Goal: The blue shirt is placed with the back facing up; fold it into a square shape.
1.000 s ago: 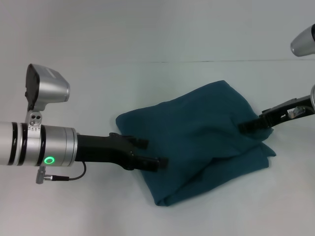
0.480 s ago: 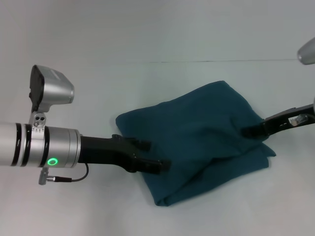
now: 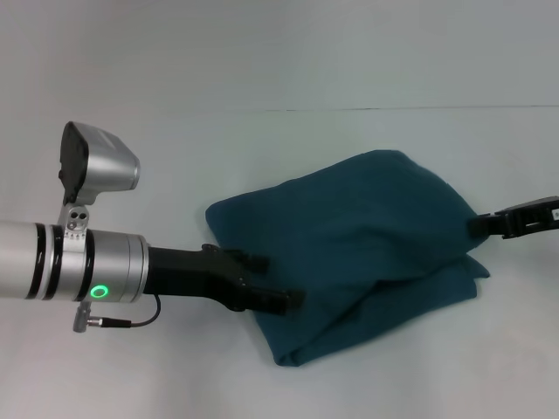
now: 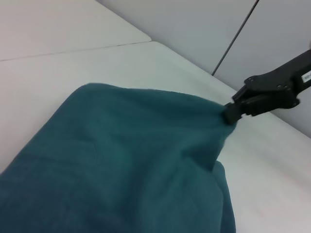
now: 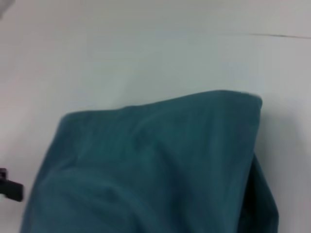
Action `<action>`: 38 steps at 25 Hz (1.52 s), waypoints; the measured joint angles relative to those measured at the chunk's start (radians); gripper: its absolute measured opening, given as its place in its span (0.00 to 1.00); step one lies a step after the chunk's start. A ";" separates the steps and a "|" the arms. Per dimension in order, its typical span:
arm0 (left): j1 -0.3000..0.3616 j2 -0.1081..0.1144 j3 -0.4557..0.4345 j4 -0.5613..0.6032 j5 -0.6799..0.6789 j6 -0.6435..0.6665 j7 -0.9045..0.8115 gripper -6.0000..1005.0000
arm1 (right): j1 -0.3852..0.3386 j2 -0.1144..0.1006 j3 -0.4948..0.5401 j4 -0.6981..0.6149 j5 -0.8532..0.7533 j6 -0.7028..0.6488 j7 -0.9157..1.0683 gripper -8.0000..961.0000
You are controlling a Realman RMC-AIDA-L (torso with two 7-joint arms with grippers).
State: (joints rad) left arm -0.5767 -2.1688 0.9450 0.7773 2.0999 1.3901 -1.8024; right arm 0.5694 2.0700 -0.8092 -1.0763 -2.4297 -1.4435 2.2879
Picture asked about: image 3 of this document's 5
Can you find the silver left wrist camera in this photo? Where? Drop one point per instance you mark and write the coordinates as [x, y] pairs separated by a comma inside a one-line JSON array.
[[96, 166]]

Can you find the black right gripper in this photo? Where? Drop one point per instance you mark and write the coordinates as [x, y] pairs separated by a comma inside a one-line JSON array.
[[533, 216]]

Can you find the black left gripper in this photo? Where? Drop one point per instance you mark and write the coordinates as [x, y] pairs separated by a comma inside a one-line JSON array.
[[192, 275]]

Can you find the blue shirt with FREE print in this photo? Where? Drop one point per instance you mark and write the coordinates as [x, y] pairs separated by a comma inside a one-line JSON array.
[[349, 253]]

